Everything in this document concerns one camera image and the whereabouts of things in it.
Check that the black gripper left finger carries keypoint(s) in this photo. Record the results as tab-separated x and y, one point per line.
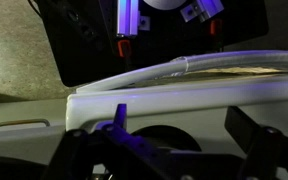
139	142

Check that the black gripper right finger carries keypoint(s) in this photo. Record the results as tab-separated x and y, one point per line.
266	147

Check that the metal drawer handle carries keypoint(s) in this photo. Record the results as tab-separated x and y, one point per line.
22	122

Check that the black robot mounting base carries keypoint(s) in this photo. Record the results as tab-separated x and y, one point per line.
95	39

